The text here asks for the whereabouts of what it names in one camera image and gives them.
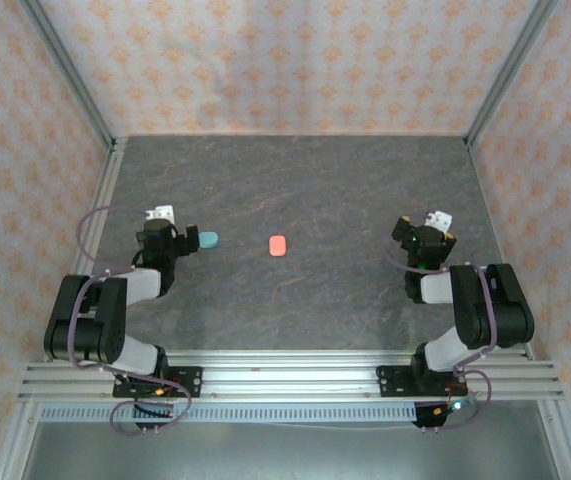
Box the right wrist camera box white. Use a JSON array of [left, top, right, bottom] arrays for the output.
[[423, 209, 454, 232]]

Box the small circuit board with LED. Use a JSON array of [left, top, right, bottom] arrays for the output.
[[432, 394, 481, 431]]

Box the grey slotted cable duct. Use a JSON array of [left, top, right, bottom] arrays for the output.
[[37, 403, 419, 424]]

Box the grey metal panel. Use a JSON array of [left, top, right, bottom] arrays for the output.
[[0, 399, 571, 480]]

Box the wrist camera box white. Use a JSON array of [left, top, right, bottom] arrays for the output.
[[423, 209, 454, 232], [144, 203, 176, 224]]

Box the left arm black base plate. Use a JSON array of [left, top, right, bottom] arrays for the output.
[[113, 366, 203, 400]]

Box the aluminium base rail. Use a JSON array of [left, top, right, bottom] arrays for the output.
[[17, 349, 566, 401]]

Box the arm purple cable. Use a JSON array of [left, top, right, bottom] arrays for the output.
[[67, 203, 192, 437], [380, 247, 495, 432]]

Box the aluminium table side rail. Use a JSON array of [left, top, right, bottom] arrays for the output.
[[464, 135, 537, 362], [72, 137, 129, 361]]

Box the aluminium frame bar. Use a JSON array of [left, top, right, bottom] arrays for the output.
[[0, 399, 41, 480], [537, 399, 571, 480]]

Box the aluminium corner post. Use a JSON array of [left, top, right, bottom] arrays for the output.
[[463, 0, 561, 149], [18, 0, 119, 149]]

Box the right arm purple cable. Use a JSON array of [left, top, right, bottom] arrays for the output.
[[380, 247, 495, 432]]

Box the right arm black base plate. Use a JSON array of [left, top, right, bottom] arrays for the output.
[[376, 364, 466, 400]]

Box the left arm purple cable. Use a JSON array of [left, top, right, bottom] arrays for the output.
[[67, 203, 192, 437]]

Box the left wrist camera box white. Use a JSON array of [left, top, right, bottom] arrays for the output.
[[144, 203, 176, 224]]

